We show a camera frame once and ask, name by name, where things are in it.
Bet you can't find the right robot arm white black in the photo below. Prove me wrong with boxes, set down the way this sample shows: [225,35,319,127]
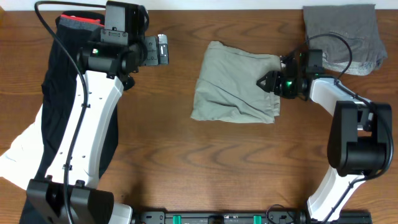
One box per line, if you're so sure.
[256,52,394,223]

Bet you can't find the folded grey shorts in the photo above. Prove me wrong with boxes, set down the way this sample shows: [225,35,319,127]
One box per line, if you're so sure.
[303,4,387,76]

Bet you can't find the white cloth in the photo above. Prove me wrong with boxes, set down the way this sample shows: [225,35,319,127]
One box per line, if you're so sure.
[1,106,44,190]

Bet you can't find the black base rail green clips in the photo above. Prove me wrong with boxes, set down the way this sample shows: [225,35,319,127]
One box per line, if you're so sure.
[136,203,373,224]

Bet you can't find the khaki green shorts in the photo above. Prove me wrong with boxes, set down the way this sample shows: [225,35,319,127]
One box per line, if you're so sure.
[191,41,281,124]

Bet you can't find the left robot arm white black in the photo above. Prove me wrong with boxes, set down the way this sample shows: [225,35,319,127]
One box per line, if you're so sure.
[26,31,169,223]

